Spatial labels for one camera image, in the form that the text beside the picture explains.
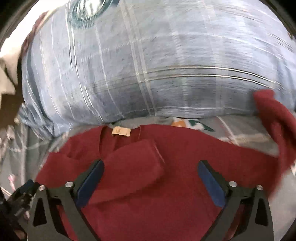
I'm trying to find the dark red sweater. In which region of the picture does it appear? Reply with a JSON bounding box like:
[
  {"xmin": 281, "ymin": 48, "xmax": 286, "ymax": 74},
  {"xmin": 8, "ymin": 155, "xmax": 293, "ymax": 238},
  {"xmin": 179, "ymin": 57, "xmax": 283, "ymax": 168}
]
[{"xmin": 37, "ymin": 90, "xmax": 295, "ymax": 240}]

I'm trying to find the blue plaid pillow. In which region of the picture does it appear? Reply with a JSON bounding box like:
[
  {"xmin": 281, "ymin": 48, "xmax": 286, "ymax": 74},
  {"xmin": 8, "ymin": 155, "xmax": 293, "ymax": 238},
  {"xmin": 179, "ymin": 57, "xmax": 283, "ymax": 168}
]
[{"xmin": 19, "ymin": 1, "xmax": 295, "ymax": 138}]

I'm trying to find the beige cloth pile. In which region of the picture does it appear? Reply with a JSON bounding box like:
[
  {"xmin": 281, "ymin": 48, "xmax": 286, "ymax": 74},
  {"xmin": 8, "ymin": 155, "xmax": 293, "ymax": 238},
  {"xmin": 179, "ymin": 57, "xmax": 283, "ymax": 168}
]
[{"xmin": 0, "ymin": 52, "xmax": 20, "ymax": 101}]

